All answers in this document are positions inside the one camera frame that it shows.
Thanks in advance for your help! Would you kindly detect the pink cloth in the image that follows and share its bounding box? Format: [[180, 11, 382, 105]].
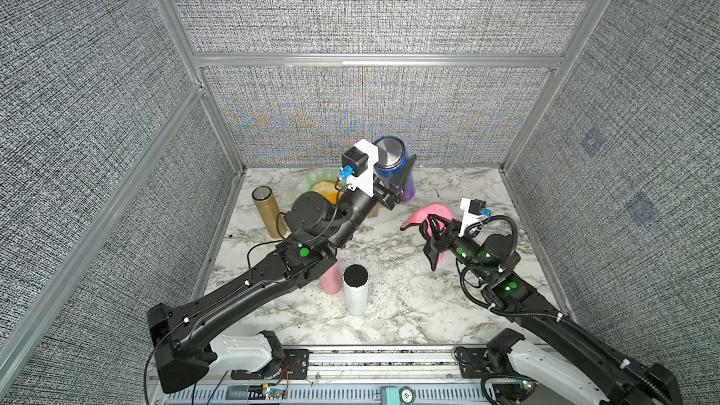
[[400, 202, 453, 231]]

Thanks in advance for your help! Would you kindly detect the blue thermos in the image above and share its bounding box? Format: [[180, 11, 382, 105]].
[[373, 136, 409, 185]]

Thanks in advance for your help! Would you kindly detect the white thermos black lid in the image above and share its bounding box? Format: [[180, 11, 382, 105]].
[[342, 264, 369, 316]]

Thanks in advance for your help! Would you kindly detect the gold gradient thermos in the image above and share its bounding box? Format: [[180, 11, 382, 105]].
[[251, 186, 286, 239]]

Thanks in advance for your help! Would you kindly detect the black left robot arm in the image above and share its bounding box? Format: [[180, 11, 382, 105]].
[[146, 157, 416, 394]]

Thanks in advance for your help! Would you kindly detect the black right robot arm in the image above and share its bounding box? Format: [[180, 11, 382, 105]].
[[416, 213, 684, 404]]

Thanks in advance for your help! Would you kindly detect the pink thermos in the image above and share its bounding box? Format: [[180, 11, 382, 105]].
[[320, 262, 342, 296]]

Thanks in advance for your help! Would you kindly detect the orange bread bun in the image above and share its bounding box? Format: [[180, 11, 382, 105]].
[[310, 180, 342, 204]]

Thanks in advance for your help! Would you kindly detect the green scalloped plate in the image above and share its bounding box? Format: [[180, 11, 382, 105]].
[[296, 169, 338, 196]]

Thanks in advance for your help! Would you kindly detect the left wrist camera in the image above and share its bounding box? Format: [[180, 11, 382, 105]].
[[339, 139, 379, 198]]

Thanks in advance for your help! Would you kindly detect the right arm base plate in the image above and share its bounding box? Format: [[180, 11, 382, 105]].
[[453, 346, 507, 380]]

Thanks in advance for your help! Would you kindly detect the aluminium front rail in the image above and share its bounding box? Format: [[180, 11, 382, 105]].
[[142, 344, 628, 405]]

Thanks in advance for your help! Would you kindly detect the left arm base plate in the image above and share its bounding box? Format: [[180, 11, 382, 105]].
[[231, 349, 311, 383]]

